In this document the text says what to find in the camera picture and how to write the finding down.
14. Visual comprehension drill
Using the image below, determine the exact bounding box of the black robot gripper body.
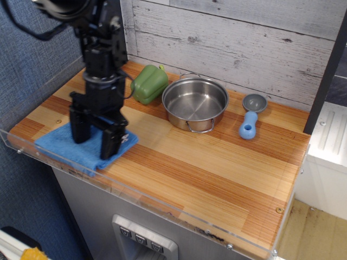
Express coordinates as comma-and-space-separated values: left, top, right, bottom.
70, 81, 128, 131

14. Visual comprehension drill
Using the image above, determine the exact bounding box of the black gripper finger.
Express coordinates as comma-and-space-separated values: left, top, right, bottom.
100, 128, 127, 159
69, 107, 91, 144

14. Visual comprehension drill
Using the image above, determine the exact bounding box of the blue cloth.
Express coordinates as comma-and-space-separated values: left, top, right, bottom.
34, 123, 138, 177

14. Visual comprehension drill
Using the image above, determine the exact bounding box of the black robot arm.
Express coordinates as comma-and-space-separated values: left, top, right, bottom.
34, 1, 128, 159

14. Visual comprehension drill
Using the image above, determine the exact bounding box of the stainless steel pot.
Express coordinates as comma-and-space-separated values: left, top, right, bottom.
162, 73, 229, 133

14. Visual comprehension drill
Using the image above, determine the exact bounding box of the green toy bell pepper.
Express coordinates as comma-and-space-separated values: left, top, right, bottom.
130, 64, 169, 105

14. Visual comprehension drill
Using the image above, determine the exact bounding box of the clear acrylic table guard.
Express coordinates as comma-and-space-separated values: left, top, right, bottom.
0, 38, 311, 260

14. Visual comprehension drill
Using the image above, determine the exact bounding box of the grey toy fridge cabinet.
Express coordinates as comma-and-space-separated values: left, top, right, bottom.
53, 169, 246, 259

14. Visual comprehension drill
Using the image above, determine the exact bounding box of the silver dispenser button panel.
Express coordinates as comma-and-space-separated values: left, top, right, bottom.
112, 214, 179, 259

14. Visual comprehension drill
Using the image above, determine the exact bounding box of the black and yellow object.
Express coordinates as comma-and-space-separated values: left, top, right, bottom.
1, 227, 49, 259

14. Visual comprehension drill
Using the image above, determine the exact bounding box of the blue and grey toy scoop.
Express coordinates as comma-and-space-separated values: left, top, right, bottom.
239, 94, 268, 140

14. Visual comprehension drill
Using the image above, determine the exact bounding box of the white toy sink unit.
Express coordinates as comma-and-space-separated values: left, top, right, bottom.
294, 102, 346, 219

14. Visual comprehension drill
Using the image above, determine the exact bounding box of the black left vertical post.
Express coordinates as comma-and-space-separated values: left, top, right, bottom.
119, 1, 128, 64

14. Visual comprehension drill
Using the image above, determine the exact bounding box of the black vertical post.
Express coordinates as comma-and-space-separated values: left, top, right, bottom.
119, 1, 128, 64
303, 13, 346, 134

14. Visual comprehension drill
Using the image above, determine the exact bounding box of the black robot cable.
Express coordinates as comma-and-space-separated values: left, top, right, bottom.
0, 0, 66, 42

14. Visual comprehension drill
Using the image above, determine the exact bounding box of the black right vertical post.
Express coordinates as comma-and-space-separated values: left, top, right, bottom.
303, 13, 346, 134

